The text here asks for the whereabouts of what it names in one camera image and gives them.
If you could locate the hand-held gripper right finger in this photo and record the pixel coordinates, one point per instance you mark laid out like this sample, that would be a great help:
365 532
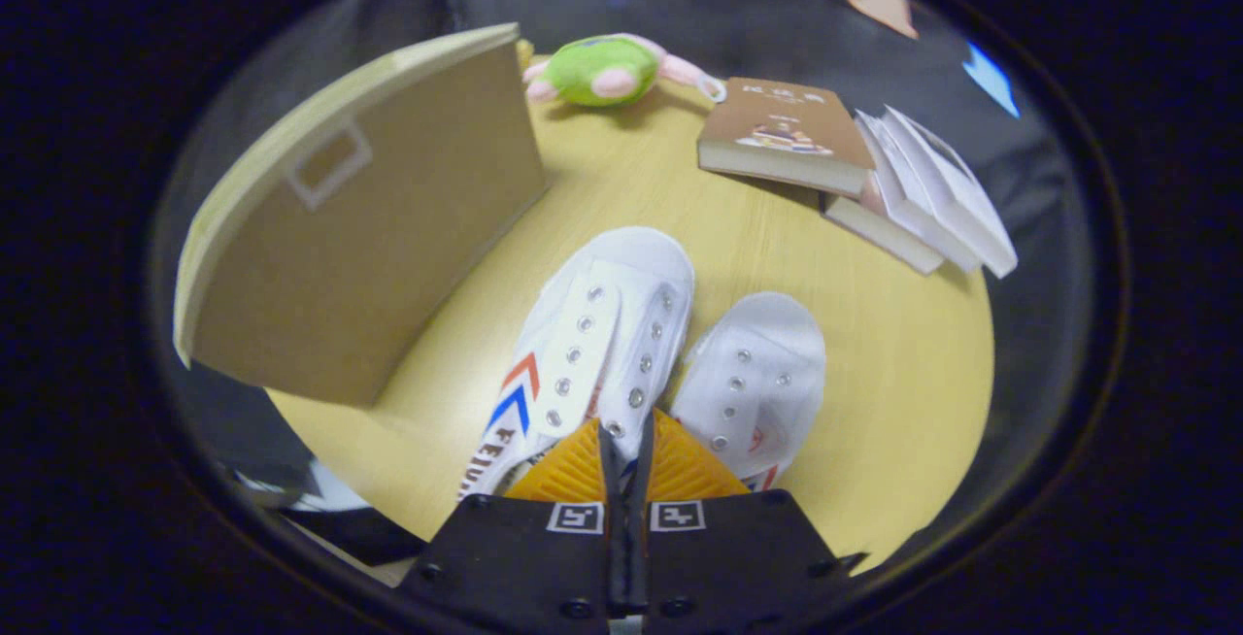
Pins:
728 557

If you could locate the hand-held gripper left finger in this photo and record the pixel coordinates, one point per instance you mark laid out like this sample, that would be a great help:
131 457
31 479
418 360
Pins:
524 557

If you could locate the white canvas shoe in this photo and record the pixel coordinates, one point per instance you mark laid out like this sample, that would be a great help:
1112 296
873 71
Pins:
583 324
757 363

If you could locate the tan storage box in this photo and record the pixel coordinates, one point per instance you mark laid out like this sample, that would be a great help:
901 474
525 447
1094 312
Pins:
369 256

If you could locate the pink cover book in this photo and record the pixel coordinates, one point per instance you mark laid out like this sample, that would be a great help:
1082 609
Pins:
879 227

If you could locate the white booklet with dark photo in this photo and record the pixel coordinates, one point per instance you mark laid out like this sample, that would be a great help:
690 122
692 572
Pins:
957 198

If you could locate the brown cover book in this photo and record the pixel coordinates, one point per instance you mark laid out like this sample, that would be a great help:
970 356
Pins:
777 120

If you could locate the green plush toy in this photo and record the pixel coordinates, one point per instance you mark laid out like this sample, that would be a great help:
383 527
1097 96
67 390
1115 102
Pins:
592 72

